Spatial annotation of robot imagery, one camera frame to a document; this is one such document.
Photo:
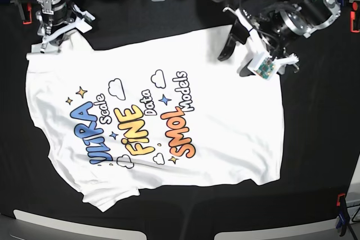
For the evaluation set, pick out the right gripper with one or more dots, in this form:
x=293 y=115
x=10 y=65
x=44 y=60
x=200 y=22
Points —
x=56 y=19

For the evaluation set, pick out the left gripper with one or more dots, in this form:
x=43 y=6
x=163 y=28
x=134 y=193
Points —
x=279 y=24

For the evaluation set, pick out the white printed t-shirt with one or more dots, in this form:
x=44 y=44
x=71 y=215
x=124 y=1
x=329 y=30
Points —
x=160 y=112

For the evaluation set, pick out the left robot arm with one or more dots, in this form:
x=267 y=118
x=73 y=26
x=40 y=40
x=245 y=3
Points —
x=319 y=15

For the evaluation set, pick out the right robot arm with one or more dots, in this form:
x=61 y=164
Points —
x=56 y=17

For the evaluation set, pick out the orange clamp top left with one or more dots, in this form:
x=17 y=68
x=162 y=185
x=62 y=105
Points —
x=25 y=10

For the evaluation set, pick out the black table cloth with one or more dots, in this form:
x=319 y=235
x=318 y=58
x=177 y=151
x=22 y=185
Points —
x=321 y=149

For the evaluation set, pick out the orange clamp top right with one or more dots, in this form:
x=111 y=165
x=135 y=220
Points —
x=354 y=17

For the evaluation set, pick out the orange blue clamp bottom right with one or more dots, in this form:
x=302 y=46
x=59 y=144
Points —
x=342 y=213

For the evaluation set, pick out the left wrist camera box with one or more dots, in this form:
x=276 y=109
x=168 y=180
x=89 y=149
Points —
x=263 y=65

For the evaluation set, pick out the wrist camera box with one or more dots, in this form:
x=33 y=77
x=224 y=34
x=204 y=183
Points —
x=85 y=21
x=263 y=65

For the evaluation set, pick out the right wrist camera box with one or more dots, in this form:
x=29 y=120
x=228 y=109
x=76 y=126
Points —
x=85 y=21

